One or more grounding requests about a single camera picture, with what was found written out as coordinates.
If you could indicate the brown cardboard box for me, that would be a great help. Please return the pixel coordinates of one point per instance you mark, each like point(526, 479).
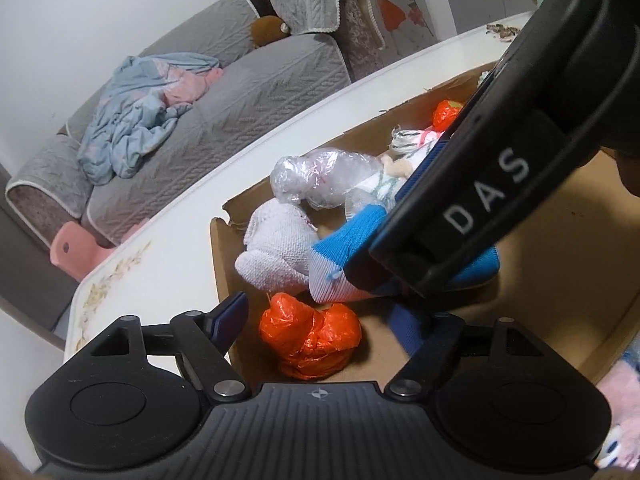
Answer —
point(550, 285)

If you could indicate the grey covered sofa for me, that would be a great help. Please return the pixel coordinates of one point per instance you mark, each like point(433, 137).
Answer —
point(250, 100)

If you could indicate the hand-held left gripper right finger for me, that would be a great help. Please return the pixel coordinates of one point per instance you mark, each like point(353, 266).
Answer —
point(410, 330)

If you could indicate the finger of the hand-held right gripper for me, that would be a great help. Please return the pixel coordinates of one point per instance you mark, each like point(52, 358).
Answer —
point(371, 240)

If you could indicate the small orange plastic bag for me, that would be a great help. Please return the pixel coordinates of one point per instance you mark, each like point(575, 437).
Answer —
point(445, 115)

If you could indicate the pink cloth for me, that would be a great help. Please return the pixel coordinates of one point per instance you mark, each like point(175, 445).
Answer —
point(185, 85)

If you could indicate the seed shells pile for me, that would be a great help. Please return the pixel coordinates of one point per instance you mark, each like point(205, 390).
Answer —
point(502, 31)

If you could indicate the pink plastic stool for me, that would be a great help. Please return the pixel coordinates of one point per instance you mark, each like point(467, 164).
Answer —
point(70, 255)

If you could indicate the brown plush toy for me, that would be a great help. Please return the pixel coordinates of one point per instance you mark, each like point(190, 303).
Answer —
point(267, 30)

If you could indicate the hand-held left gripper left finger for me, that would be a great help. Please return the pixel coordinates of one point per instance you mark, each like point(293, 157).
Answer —
point(232, 312)

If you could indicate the orange plastic bundle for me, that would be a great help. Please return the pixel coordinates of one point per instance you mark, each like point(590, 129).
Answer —
point(310, 340)

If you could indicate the white knit sock bundle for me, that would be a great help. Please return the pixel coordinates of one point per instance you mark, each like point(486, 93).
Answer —
point(277, 245)

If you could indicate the green-striped white bundle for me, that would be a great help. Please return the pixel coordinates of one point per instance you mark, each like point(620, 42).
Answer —
point(372, 192)

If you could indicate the light blue cloth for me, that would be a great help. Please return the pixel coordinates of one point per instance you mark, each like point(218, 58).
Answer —
point(130, 125)

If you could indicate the blue sock bundle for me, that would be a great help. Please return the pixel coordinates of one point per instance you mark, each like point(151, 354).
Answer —
point(345, 250)

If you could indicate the clear plastic-wrapped bundle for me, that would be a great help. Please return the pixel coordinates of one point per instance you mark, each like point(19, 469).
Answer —
point(325, 175)

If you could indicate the pink-striped white bundle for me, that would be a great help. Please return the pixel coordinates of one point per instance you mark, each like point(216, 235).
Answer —
point(412, 140)

